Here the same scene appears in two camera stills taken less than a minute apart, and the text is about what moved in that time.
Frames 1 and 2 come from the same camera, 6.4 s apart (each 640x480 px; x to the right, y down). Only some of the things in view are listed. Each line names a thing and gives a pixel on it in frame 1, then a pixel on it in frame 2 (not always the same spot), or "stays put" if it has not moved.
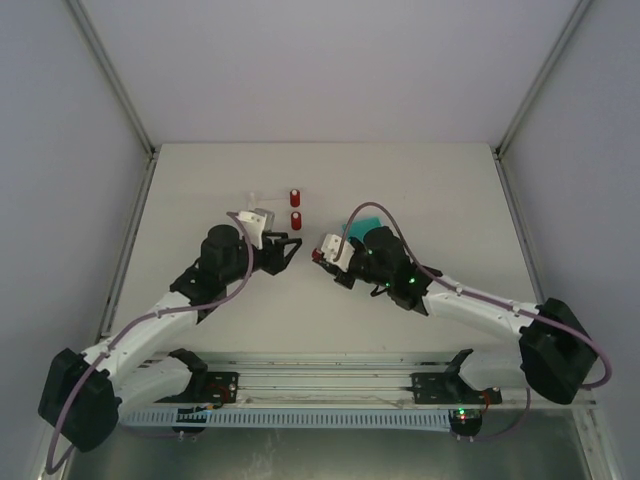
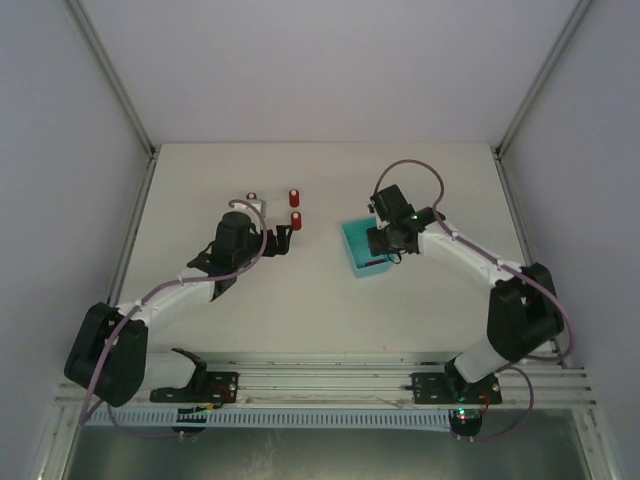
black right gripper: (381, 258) to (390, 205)
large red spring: (296, 221) stays put
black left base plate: (207, 387) stays put
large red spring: (295, 198) stays put
